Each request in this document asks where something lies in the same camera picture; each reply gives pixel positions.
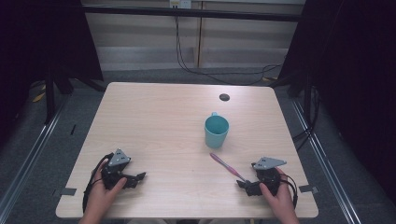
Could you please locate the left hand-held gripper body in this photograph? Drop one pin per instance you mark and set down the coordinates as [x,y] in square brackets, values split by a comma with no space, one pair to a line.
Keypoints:
[115,169]

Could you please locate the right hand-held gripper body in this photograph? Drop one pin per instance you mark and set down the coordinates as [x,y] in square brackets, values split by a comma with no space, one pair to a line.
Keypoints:
[268,175]

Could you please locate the pink toothbrush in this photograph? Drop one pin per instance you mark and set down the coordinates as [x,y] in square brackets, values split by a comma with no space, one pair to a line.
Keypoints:
[227,167]

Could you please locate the teal cup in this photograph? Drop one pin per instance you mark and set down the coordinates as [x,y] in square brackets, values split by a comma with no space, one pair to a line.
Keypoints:
[215,133]

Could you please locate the person's right hand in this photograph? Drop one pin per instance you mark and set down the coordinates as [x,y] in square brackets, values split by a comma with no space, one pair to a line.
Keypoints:
[283,199]

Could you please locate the person's left hand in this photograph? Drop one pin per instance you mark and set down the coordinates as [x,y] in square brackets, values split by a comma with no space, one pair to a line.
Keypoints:
[99,196]

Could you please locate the grey tape strip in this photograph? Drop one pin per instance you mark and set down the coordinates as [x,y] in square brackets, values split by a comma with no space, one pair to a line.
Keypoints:
[307,188]
[68,191]

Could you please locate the black floor tape strip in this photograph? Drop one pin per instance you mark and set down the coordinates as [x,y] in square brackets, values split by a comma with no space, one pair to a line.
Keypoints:
[73,129]

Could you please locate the dark round table grommet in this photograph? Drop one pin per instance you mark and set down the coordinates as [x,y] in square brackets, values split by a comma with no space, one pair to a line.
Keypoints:
[224,97]

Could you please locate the black metal stand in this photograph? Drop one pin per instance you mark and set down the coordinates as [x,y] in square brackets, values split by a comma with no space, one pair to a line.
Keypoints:
[49,93]

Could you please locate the yellow floor tape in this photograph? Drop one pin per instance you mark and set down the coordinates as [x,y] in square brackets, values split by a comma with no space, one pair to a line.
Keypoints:
[38,97]

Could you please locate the dark curtain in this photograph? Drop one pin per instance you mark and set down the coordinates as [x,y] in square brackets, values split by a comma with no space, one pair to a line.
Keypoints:
[358,77]
[34,43]

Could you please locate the black horizontal bar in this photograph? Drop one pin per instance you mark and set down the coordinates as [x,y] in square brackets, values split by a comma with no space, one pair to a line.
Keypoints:
[186,12]

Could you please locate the metal floor rail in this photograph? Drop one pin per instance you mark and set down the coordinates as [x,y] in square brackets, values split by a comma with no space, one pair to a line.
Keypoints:
[28,155]
[323,155]

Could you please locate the white wall socket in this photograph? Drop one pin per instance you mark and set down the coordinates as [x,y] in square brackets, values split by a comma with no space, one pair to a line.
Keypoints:
[180,3]

